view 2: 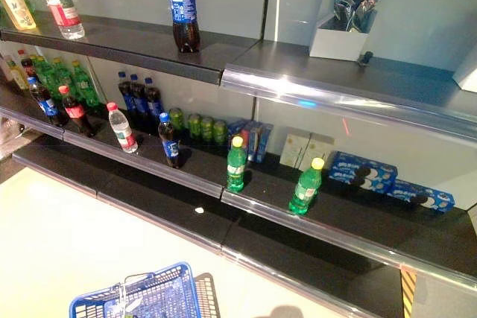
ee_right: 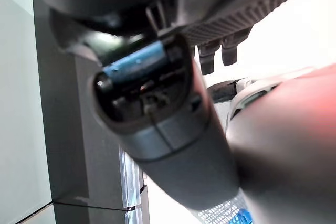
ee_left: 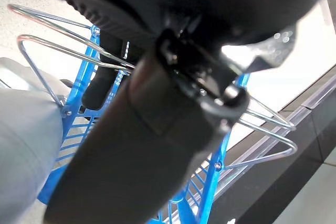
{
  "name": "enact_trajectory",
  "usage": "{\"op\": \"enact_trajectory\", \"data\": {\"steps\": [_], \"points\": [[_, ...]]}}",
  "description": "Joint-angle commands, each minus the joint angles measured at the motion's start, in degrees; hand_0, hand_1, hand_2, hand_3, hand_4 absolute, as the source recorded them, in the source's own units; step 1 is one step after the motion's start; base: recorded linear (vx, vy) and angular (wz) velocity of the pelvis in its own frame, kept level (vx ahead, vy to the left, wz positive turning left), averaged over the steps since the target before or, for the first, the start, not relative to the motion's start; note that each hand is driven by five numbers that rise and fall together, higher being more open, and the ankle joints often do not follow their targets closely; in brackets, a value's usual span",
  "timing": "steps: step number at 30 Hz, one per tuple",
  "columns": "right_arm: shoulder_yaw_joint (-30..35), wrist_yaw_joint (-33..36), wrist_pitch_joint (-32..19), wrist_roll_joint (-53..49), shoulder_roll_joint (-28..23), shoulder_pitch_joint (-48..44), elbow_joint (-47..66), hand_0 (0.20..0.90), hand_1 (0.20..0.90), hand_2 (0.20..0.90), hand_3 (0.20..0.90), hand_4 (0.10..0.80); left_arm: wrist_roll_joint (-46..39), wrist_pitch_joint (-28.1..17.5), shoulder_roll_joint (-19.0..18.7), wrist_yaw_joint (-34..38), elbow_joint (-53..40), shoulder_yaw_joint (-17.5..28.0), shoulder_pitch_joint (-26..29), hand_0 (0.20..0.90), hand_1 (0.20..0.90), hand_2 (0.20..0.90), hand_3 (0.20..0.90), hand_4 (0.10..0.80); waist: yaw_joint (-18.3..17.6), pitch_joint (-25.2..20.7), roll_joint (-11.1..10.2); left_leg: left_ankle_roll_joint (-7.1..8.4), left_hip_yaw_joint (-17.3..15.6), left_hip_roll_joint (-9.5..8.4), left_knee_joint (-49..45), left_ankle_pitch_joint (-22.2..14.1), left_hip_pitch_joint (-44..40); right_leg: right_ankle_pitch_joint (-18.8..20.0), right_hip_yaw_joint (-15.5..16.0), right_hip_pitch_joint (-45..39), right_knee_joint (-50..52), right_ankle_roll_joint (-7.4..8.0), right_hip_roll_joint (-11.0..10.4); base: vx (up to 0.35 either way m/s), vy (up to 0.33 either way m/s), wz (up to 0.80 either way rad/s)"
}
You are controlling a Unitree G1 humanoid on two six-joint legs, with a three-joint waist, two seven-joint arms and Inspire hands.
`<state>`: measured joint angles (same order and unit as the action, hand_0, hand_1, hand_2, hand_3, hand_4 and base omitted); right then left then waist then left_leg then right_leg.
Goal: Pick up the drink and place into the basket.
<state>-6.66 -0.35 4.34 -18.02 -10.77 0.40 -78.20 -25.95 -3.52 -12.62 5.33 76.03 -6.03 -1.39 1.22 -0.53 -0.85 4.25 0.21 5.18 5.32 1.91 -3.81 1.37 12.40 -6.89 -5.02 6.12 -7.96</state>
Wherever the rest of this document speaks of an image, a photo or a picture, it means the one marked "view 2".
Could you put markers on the small Pepsi cola bottle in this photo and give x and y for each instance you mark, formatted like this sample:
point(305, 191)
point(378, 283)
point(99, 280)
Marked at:
point(153, 104)
point(46, 104)
point(138, 100)
point(170, 144)
point(124, 96)

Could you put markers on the blue plastic shopping basket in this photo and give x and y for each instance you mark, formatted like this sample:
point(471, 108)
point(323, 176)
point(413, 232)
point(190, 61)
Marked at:
point(149, 295)

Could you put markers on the dark drink bottle red cap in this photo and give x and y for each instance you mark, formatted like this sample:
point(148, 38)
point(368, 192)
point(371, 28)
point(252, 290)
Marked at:
point(28, 68)

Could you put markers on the black metal shelf board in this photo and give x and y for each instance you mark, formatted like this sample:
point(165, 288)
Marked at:
point(261, 243)
point(130, 42)
point(335, 221)

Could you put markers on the blue Oreo cookie box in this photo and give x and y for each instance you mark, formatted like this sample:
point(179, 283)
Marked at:
point(346, 171)
point(406, 195)

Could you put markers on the clear water bottle red cap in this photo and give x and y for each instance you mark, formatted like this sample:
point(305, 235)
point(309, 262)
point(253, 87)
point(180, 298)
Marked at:
point(121, 130)

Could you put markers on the white cardboard display box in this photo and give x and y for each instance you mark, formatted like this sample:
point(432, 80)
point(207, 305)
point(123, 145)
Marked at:
point(335, 44)

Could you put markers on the large Pepsi cola bottle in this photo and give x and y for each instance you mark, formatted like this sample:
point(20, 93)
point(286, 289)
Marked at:
point(182, 1)

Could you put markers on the small black clip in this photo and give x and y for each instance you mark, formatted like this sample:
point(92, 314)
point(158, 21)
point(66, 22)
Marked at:
point(366, 58)

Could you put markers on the Coca-Cola bottle red label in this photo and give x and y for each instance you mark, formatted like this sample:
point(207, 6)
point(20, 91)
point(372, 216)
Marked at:
point(76, 111)

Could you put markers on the shiny foil snack packet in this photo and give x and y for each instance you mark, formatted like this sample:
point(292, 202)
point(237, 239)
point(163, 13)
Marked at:
point(343, 9)
point(367, 14)

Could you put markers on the large clear water bottle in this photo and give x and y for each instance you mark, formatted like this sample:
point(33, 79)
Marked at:
point(59, 5)

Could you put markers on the yellow black hazard tape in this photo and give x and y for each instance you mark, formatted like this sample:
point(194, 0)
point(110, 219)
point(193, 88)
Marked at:
point(408, 292)

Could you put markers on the clear plastic price rail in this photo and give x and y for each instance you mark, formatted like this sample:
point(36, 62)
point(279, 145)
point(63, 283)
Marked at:
point(33, 122)
point(354, 238)
point(335, 98)
point(149, 169)

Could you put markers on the dark price rail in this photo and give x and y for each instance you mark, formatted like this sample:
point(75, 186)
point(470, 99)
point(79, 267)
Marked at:
point(112, 55)

